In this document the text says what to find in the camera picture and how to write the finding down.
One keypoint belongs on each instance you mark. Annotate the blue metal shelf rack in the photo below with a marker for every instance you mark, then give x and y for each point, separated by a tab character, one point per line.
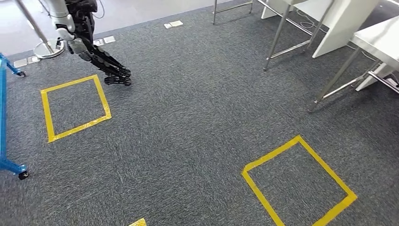
2	109

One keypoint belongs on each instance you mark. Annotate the yellow floor tape square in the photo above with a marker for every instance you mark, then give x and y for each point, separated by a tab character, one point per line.
271	154
138	223

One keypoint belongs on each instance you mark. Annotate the metal floor outlet plate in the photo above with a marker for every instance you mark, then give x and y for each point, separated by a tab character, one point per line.
20	63
109	39
174	24
33	59
98	42

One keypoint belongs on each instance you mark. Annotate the silver round-based pole stand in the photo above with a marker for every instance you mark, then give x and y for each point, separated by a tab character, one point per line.
46	50

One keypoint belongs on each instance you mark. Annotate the white cabinet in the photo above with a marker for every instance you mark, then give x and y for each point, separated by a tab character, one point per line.
343	25

